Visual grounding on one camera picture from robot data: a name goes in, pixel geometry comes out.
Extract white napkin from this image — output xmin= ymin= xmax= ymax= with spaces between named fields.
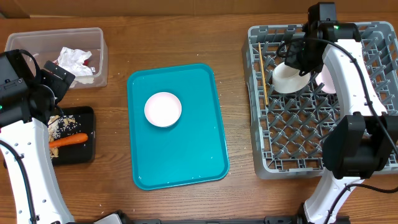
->
xmin=57 ymin=47 xmax=94 ymax=85

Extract large pink plate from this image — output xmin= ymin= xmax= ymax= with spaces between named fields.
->
xmin=315 ymin=65 xmax=336 ymax=94

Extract pale green bowl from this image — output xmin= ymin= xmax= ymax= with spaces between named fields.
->
xmin=272 ymin=62 xmax=311 ymax=94

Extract rice and peanut scraps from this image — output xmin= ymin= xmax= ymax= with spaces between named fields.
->
xmin=48 ymin=115 xmax=77 ymax=142

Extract wooden chopstick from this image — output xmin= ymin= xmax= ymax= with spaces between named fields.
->
xmin=258 ymin=42 xmax=269 ymax=106

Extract orange carrot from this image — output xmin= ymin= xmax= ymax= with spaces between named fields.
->
xmin=49 ymin=133 xmax=88 ymax=148

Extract pink bowl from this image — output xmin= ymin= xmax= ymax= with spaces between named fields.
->
xmin=144 ymin=92 xmax=182 ymax=128

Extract teal serving tray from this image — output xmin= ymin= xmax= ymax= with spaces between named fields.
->
xmin=126 ymin=63 xmax=231 ymax=191

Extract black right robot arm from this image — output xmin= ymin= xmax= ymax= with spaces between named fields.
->
xmin=277 ymin=2 xmax=397 ymax=223

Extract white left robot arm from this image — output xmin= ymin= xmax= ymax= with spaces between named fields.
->
xmin=1 ymin=49 xmax=75 ymax=223

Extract grey dishwasher rack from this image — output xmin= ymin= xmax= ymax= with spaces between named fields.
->
xmin=242 ymin=21 xmax=397 ymax=179

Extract black waste tray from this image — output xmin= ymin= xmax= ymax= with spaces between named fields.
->
xmin=50 ymin=106 xmax=96 ymax=166

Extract clear plastic bin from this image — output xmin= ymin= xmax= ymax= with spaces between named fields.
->
xmin=5 ymin=27 xmax=108 ymax=89

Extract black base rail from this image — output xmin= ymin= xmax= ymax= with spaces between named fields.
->
xmin=93 ymin=210 xmax=351 ymax=224

